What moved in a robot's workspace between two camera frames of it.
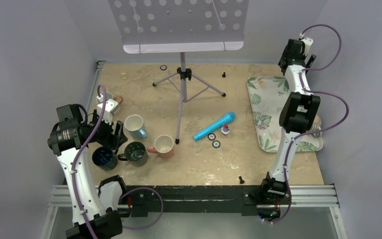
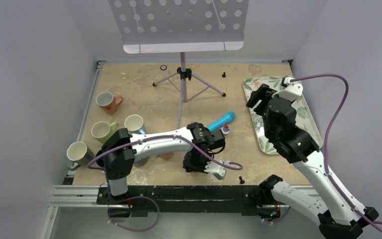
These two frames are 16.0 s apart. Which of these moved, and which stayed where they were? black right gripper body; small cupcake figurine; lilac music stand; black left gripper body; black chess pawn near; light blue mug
Moved: black left gripper body; black right gripper body
Stayed: black chess pawn near; lilac music stand; small cupcake figurine; light blue mug
